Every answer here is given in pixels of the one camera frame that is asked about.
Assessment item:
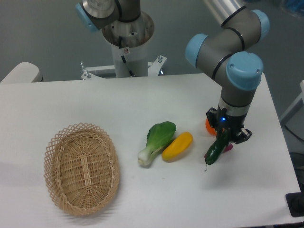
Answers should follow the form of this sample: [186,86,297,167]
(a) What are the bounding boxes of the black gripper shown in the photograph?
[206,107,252,144]

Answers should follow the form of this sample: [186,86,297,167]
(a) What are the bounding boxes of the dark green cucumber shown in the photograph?
[204,130,230,171]

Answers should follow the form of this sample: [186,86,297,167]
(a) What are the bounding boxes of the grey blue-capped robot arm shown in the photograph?
[76,0,270,144]

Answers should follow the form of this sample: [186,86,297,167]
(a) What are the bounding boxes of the purple eggplant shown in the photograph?
[223,143,233,153]

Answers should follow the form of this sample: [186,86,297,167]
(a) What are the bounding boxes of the orange round fruit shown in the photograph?
[205,119,217,136]

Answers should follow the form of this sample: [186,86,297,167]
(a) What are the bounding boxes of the yellow mango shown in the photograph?
[161,132,193,162]

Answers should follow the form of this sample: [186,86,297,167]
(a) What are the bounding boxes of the green bok choy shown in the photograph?
[137,121,176,167]

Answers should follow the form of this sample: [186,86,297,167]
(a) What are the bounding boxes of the black device at table edge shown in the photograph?
[285,192,304,218]

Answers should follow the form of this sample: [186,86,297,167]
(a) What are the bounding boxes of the woven wicker basket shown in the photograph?
[44,123,120,216]

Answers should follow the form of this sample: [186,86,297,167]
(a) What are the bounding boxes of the white chair backrest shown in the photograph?
[0,62,43,85]

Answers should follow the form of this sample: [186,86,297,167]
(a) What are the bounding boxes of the white side furniture frame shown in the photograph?
[279,80,304,124]

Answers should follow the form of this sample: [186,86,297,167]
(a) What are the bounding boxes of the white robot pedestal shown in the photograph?
[80,10,166,81]

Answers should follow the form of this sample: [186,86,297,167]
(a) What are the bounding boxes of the black pedestal cable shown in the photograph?
[118,35,135,78]

